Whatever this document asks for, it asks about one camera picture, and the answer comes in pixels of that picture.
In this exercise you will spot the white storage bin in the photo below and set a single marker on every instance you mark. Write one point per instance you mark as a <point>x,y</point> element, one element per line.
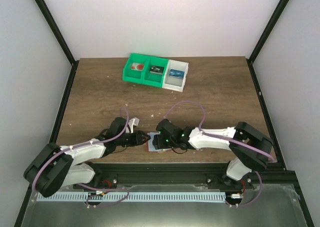
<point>175,84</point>

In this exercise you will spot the black card in bin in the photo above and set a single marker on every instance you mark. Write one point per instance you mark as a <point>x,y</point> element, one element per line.
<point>154,69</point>

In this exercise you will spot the black frame post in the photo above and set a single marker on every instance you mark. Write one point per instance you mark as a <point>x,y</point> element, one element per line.
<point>279,9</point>
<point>44,9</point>

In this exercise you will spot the red white card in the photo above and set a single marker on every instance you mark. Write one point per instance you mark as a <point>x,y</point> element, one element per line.
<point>137,66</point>

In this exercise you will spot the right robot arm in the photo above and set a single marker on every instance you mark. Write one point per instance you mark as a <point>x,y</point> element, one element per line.
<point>252,148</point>

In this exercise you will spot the left green storage bin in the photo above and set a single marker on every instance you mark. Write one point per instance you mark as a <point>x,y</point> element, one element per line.
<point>129,75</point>

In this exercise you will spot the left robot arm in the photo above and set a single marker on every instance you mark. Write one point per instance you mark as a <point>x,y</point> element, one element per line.
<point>57,166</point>

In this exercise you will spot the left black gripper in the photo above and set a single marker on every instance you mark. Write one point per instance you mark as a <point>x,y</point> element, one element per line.
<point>138,138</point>

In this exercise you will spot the middle green storage bin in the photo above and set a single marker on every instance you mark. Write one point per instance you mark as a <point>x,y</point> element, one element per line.
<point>154,80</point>

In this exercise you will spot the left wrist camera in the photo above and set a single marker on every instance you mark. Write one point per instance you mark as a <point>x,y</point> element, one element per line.
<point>133,122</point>

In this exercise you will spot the black aluminium frame rail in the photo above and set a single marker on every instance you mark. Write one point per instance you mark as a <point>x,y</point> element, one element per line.
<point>211,175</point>

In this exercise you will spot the light blue slotted cable duct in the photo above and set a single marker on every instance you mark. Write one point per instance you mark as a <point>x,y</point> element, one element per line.
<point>202,197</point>

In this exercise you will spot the brown leather card holder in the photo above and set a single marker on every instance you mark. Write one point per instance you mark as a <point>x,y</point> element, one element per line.
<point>150,146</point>

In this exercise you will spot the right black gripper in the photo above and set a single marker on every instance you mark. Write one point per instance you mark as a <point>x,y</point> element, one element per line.
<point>159,144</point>

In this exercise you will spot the blue VIP card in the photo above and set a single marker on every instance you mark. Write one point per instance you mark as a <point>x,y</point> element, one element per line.
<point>177,73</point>

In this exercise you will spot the right black frame post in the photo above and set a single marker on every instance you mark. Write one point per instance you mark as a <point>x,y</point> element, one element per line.
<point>279,9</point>

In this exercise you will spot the green storage bin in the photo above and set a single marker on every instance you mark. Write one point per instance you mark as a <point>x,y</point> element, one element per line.
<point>129,75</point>
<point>154,80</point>

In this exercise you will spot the left black frame post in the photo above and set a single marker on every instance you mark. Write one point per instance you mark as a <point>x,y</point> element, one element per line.
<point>44,9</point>

